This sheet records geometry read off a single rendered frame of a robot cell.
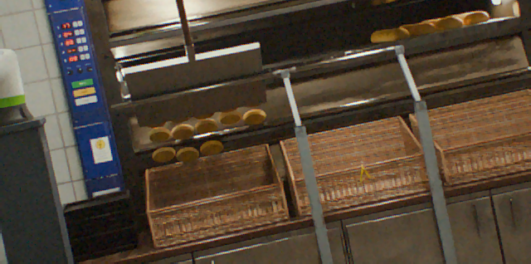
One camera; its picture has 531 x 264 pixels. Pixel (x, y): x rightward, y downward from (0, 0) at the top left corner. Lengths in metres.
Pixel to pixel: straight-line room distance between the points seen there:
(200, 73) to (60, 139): 0.80
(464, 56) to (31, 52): 1.91
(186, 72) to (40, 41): 0.78
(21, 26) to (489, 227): 2.14
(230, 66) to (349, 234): 0.82
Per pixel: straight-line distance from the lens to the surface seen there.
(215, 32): 4.55
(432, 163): 4.13
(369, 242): 4.19
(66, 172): 4.68
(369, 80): 4.68
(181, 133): 4.47
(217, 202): 4.16
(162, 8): 4.62
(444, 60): 4.75
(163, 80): 4.20
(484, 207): 4.26
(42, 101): 4.67
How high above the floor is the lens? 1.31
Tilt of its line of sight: 4 degrees down
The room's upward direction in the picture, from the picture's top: 12 degrees counter-clockwise
